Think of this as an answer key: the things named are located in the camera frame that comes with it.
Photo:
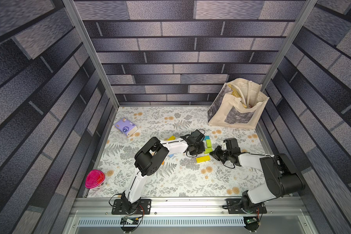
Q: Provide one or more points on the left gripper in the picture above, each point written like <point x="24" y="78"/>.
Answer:
<point x="202" y="144"/>

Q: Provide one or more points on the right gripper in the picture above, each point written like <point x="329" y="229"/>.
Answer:
<point x="221" y="153"/>

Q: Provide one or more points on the lime green short block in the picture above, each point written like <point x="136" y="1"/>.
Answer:
<point x="208" y="143"/>

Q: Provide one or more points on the yellow-green block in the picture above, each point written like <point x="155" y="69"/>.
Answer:
<point x="203" y="159"/>

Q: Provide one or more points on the small yellow block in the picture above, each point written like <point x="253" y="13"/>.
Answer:
<point x="171" y="137"/>

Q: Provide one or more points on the lime green long block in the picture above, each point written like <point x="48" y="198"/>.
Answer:
<point x="208" y="150"/>

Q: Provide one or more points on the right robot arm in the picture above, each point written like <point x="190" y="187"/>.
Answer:
<point x="281" y="176"/>

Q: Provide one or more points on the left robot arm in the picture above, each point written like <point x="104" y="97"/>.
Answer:
<point x="151" y="156"/>

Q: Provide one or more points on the canvas tote bag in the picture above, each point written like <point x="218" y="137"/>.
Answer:
<point x="239" y="104"/>

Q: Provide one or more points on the right circuit board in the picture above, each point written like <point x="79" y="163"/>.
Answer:
<point x="250" y="221"/>

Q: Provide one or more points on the circuit board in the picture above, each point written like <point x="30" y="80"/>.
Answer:
<point x="129" y="221"/>
<point x="250" y="221"/>

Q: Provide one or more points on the purple card box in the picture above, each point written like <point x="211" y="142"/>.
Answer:
<point x="126" y="127"/>

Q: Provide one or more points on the left circuit board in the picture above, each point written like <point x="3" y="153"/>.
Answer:
<point x="129" y="221"/>

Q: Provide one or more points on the pink plastic lid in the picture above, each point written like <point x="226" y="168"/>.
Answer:
<point x="94" y="179"/>

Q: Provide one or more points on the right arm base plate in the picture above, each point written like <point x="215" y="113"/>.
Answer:
<point x="235" y="206"/>

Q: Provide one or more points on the aluminium front rail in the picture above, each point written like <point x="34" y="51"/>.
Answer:
<point x="204" y="215"/>

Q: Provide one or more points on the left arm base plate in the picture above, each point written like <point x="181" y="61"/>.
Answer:
<point x="142" y="206"/>

